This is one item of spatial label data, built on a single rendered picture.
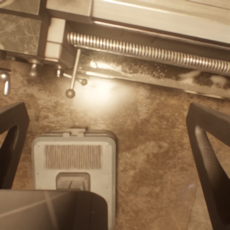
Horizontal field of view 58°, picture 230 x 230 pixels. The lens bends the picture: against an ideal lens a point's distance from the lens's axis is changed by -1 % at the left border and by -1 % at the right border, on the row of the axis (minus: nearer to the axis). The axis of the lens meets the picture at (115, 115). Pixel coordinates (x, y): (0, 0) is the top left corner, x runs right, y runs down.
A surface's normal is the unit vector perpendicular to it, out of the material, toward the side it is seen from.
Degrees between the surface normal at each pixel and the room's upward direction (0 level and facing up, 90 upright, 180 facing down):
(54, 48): 0
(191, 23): 36
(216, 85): 0
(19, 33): 0
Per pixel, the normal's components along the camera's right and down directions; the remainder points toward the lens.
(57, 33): 0.02, 0.12
